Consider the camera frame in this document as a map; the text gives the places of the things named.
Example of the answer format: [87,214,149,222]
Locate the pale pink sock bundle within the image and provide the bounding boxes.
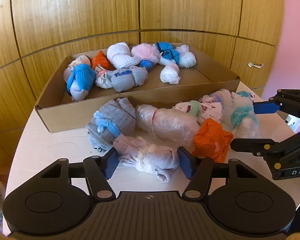
[113,134,179,183]

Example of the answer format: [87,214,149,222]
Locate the grey knit sock bundle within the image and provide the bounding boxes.
[95,66,148,93]

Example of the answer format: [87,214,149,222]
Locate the white fluffy teal-band bundle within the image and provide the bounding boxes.
[210,88,260,139]

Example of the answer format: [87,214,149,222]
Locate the orange knit sock bundle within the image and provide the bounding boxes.
[191,118,234,163]

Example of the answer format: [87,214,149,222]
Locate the grey sock blue tie bundle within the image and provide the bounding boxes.
[86,98,136,153]

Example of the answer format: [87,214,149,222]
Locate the translucent pink sock bundle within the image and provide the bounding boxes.
[136,105,200,146]

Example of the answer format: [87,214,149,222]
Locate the floral white sock bundle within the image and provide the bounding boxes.
[173,100,223,124]

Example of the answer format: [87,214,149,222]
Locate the blue and white sock bundle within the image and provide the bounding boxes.
[63,63,96,102]

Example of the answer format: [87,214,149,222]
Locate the white pompom sock bundle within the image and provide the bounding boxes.
[175,44,197,68]

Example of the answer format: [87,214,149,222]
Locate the white sock bundle far left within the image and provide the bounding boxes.
[63,55,91,83]

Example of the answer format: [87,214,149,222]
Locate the white knotted sock bundle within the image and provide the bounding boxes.
[160,62,181,85]

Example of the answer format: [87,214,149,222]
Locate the cardboard box tray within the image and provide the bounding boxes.
[34,47,240,133]

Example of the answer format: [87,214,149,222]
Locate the orange sock bundle in box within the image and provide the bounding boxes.
[91,50,111,70]

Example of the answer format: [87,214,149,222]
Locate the small blue sock bundle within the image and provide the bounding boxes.
[139,59,154,71]

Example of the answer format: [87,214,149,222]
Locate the white waffle sock bundle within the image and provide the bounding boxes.
[107,42,141,69]

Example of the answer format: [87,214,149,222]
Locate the pink fluffy sock bundle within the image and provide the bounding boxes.
[131,43,160,64]

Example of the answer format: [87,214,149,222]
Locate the wooden wardrobe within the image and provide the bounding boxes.
[0,0,284,175]

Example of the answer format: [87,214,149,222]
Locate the wall power outlet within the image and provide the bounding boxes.
[277,111,300,133]

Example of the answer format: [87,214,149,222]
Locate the silver drawer handle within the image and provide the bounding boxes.
[248,62,264,69]

